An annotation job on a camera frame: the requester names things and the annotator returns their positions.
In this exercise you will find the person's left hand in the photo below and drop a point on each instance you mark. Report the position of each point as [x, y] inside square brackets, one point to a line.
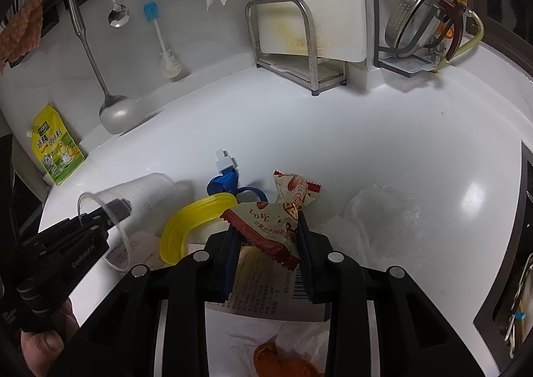
[41, 345]

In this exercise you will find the clear plastic cup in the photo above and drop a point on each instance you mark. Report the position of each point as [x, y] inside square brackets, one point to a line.
[145, 198]

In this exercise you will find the paper slip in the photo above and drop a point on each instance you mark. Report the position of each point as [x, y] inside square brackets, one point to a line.
[143, 246]

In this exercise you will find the white bottle brush blue collar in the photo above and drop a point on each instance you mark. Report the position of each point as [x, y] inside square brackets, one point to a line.
[168, 62]

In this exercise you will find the dark kitchen sink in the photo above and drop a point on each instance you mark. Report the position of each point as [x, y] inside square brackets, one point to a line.
[516, 298]

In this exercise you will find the red white snack wrapper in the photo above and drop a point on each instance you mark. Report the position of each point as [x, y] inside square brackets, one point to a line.
[266, 224]

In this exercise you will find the black dish rack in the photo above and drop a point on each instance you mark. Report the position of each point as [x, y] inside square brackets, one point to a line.
[402, 64]

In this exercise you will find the orange cloth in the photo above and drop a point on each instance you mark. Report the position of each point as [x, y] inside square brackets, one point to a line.
[23, 31]

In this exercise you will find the yellow seasoning pouch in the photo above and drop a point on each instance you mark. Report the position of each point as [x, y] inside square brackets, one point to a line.
[56, 148]

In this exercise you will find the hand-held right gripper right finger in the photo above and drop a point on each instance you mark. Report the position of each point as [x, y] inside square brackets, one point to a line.
[306, 268]

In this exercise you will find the black wall rail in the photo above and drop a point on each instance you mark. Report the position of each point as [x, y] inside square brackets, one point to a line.
[54, 2]

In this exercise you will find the orange peel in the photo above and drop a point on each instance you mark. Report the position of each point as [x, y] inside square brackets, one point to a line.
[275, 360]

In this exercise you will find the printed paper card with barcode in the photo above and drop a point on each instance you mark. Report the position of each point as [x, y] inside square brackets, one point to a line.
[266, 281]

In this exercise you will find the black cooktop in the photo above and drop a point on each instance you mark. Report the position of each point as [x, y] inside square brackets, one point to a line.
[16, 194]

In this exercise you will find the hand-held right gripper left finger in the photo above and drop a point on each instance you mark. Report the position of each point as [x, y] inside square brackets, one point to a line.
[231, 264]

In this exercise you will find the orange gas valve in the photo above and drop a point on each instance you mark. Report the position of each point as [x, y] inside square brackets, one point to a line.
[449, 33]

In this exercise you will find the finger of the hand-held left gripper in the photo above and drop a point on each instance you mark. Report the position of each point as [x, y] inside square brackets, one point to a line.
[118, 209]
[93, 229]

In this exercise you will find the steel cutting board rack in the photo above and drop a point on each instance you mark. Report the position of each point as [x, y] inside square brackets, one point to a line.
[308, 33]

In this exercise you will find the clear plastic bag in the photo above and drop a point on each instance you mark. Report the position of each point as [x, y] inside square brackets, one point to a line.
[374, 219]

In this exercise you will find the steel ladle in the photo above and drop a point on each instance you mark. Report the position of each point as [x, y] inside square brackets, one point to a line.
[118, 112]

